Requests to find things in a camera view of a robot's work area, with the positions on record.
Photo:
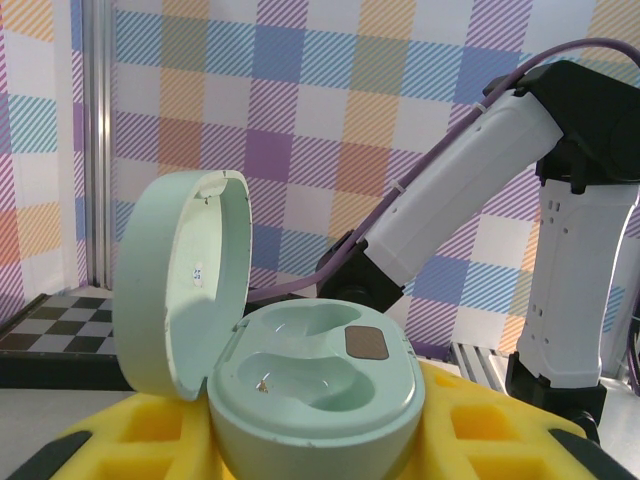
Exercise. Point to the aluminium frame post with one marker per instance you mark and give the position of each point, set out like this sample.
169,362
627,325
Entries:
100,150

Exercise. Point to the black grey chessboard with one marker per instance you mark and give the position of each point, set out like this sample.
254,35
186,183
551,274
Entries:
50,325

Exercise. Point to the mint green earbuds case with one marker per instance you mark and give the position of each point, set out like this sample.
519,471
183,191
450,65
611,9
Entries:
310,390

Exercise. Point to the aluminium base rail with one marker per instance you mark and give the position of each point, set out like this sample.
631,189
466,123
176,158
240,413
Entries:
475,360

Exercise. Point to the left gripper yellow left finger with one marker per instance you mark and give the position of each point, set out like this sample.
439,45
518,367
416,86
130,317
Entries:
125,440

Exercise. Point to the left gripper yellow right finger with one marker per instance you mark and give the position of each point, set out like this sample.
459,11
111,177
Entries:
500,440

